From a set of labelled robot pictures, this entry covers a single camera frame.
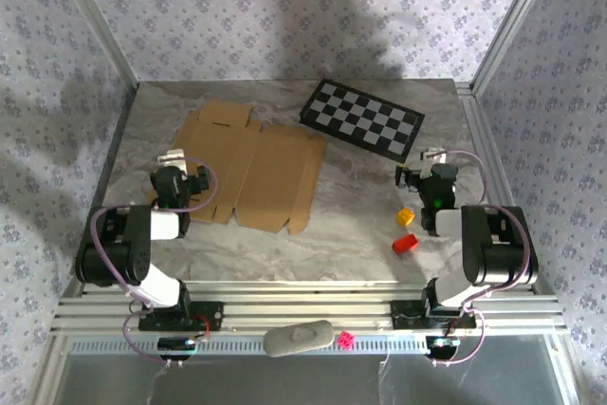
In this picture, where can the brown cardboard box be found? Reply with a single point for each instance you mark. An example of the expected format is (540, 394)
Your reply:
(270, 172)

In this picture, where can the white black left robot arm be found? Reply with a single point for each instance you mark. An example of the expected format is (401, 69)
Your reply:
(118, 244)

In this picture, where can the yellow toy block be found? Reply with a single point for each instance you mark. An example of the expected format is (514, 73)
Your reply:
(405, 216)

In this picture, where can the red toy block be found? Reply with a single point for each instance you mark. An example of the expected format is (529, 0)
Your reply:
(405, 244)

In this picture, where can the black white checkerboard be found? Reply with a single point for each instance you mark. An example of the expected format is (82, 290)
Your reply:
(360, 118)

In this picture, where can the black left controller board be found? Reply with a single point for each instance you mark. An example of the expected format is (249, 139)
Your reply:
(175, 345)

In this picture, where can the black controller board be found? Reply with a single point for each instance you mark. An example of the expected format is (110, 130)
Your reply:
(175, 345)
(442, 347)

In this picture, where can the black right controller board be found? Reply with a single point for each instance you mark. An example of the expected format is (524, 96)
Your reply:
(442, 347)

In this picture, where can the pink die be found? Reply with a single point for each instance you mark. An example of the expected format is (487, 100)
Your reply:
(346, 340)

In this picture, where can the grey oval stone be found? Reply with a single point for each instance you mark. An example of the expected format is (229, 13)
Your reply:
(298, 338)

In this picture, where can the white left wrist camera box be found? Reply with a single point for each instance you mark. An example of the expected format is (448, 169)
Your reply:
(171, 156)

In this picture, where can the aluminium side rail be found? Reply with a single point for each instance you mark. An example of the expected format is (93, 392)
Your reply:
(493, 163)
(121, 139)

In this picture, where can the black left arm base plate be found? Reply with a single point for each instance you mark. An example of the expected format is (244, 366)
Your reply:
(208, 317)

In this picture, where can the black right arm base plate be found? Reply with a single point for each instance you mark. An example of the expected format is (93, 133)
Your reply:
(403, 317)

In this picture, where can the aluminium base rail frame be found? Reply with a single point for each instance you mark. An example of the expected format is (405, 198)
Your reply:
(308, 305)

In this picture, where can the aluminium corner post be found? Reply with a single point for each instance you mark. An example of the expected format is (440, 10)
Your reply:
(102, 25)
(514, 21)

